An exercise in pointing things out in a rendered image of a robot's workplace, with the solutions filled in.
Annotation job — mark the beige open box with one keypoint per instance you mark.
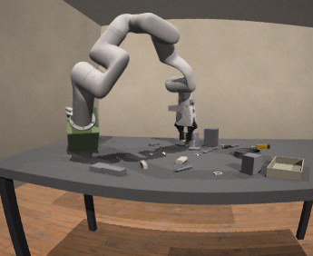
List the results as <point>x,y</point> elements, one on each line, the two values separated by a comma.
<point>281,167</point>

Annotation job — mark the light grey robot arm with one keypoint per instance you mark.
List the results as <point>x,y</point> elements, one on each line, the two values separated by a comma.
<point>89,81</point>

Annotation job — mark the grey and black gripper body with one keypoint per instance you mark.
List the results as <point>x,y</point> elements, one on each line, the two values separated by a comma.
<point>186,118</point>

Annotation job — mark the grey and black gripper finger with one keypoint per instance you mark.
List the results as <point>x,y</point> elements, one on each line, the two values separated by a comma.
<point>191,130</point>
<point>180,129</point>

